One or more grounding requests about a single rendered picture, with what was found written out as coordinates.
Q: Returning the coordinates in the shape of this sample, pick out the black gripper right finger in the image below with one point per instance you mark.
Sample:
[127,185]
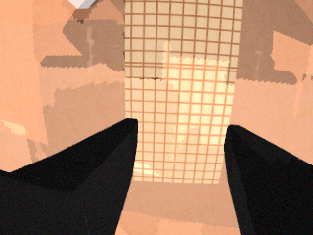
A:
[271,189]

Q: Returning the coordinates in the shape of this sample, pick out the white cube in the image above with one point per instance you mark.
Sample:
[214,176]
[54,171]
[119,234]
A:
[81,3]

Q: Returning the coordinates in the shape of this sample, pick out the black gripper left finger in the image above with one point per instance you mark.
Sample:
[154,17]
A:
[79,191]

